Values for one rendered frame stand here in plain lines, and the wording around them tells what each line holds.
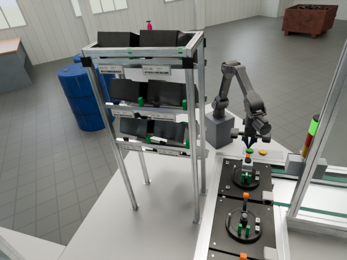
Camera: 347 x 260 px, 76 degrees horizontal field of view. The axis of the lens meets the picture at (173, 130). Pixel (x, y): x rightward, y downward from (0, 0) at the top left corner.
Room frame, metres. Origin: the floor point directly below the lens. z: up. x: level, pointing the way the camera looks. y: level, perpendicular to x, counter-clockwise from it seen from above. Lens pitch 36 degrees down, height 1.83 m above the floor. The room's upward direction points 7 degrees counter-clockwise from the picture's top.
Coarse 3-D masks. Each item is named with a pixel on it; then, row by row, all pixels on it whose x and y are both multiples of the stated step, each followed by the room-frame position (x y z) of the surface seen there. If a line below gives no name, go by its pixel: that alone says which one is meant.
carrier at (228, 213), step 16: (224, 208) 0.57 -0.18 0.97; (240, 208) 0.55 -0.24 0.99; (256, 208) 0.55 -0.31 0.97; (272, 208) 0.54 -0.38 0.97; (224, 224) 0.50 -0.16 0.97; (240, 224) 0.45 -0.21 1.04; (256, 224) 0.47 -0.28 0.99; (272, 224) 0.47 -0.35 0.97; (224, 240) 0.43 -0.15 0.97; (240, 240) 0.42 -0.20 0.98; (256, 240) 0.42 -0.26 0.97; (272, 240) 0.41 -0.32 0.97; (256, 256) 0.36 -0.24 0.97; (272, 256) 0.35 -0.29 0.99
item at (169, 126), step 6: (156, 120) 0.72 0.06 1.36; (156, 126) 0.71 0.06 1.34; (162, 126) 0.70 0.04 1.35; (168, 126) 0.69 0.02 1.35; (174, 126) 0.68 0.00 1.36; (180, 126) 0.67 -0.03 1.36; (186, 126) 0.67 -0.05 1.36; (198, 126) 0.77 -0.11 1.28; (156, 132) 0.70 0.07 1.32; (162, 132) 0.69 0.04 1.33; (168, 132) 0.68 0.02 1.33; (174, 132) 0.67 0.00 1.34; (180, 132) 0.66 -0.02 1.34; (186, 132) 0.67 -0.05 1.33; (198, 132) 0.77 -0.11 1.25; (168, 138) 0.67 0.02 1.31; (174, 138) 0.66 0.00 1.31; (180, 138) 0.65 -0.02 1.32; (186, 138) 0.67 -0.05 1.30
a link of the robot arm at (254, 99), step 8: (224, 64) 1.05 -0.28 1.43; (240, 64) 1.04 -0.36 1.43; (232, 72) 0.99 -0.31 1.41; (240, 72) 0.95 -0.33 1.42; (240, 80) 0.93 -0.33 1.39; (248, 80) 0.92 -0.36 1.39; (248, 88) 0.89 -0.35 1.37; (248, 96) 0.85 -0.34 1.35; (256, 96) 0.85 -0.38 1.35; (256, 104) 0.81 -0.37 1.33
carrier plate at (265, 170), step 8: (224, 160) 0.86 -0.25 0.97; (232, 160) 0.85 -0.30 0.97; (224, 168) 0.80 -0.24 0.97; (232, 168) 0.80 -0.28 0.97; (256, 168) 0.78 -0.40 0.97; (264, 168) 0.77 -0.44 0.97; (224, 176) 0.75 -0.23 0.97; (264, 176) 0.72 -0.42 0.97; (224, 184) 0.70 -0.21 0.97; (232, 184) 0.70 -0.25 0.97; (264, 184) 0.67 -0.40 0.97; (224, 192) 0.65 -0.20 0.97; (232, 192) 0.65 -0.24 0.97; (240, 192) 0.64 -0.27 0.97; (248, 192) 0.64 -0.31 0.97; (256, 192) 0.63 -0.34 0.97; (248, 200) 0.60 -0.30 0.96; (256, 200) 0.59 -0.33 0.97
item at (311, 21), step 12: (288, 12) 6.54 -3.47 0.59; (300, 12) 6.29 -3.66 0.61; (312, 12) 6.05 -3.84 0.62; (324, 12) 5.84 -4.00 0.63; (336, 12) 6.28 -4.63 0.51; (288, 24) 6.49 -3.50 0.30; (300, 24) 6.24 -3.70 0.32; (312, 24) 6.00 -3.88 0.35; (324, 24) 5.88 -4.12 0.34; (312, 36) 5.95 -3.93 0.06
